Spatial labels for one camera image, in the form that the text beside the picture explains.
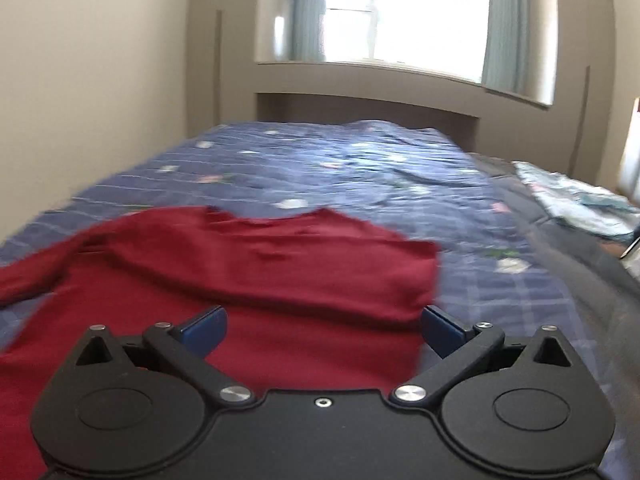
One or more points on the dark red sweater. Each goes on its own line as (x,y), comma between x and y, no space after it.
(300,270)

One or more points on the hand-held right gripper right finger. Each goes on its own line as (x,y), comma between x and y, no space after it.
(442,332)

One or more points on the beige wardrobe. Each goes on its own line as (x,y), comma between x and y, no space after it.
(595,60)

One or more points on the blue checked floral quilt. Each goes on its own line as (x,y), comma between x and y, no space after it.
(350,170)

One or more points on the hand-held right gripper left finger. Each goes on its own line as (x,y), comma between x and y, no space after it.
(202,332)

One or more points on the grey blanket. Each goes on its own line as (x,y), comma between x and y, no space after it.
(575,260)

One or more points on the beige wooden headboard shelf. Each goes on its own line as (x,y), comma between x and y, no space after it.
(360,105)

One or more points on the light blue patterned cloth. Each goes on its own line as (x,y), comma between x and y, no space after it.
(575,195)

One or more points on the light blue curtain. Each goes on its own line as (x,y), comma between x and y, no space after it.
(505,25)
(305,10)

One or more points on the window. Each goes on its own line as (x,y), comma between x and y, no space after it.
(410,5)

